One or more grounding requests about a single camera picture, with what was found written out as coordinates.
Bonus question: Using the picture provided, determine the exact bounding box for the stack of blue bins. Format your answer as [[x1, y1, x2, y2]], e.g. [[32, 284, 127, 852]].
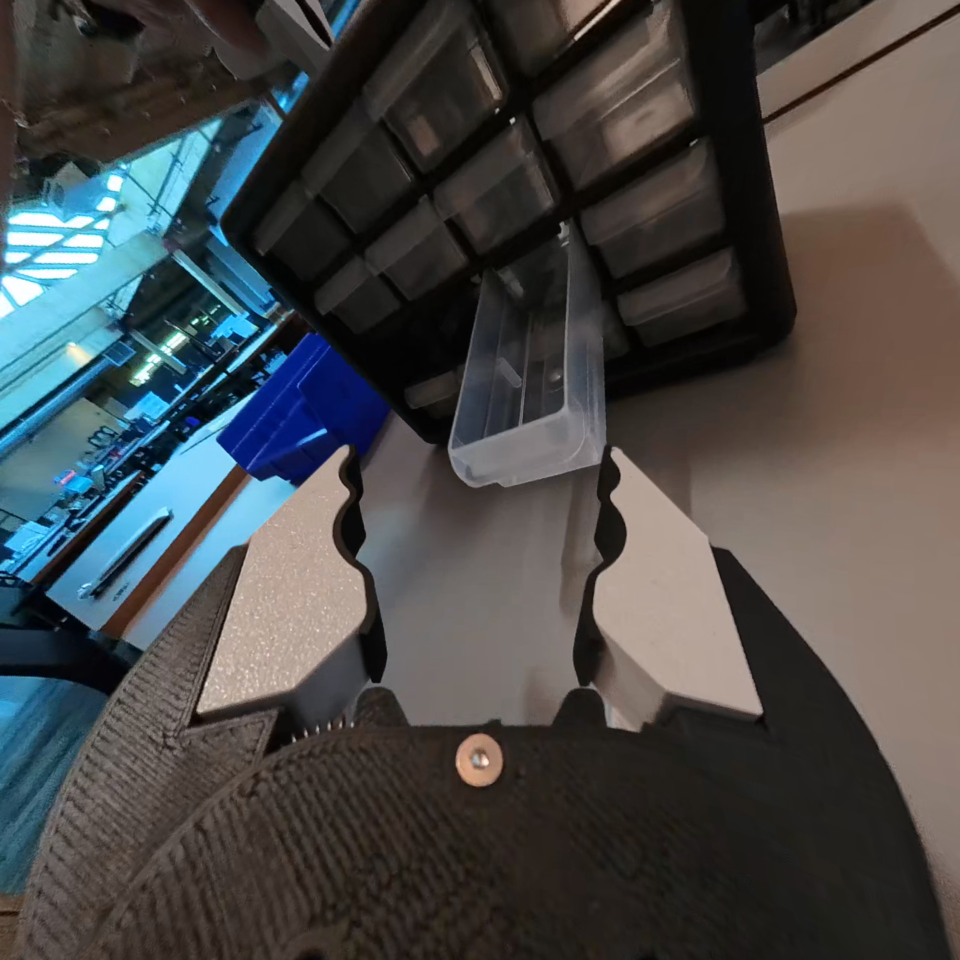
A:
[[216, 332, 391, 482]]

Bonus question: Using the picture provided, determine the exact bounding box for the person's left hand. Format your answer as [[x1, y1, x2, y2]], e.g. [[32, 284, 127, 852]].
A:
[[183, 0, 270, 73]]

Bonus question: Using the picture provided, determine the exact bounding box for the white background table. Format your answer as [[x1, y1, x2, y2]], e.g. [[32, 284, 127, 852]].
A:
[[45, 438, 252, 639]]

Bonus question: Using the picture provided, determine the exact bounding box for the black drawer cabinet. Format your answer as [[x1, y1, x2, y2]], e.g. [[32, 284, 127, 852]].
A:
[[221, 0, 798, 445]]

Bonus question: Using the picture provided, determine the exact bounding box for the clear plastic drawer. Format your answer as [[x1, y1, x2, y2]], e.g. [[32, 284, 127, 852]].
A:
[[447, 225, 607, 489]]

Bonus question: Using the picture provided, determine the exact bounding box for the dark flat tool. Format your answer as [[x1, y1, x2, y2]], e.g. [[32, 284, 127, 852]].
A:
[[78, 510, 175, 601]]

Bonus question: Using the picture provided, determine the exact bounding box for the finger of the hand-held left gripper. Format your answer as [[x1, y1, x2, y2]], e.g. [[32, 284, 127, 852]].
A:
[[256, 0, 333, 52]]

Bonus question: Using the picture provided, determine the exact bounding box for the set of clear cabinet drawers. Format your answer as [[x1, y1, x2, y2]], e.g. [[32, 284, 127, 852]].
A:
[[251, 0, 747, 410]]

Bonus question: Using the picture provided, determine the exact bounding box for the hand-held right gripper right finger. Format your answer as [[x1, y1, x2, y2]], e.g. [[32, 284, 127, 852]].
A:
[[572, 446, 766, 734]]

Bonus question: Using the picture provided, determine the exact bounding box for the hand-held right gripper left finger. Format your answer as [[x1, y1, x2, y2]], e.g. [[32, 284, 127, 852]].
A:
[[196, 445, 389, 744]]

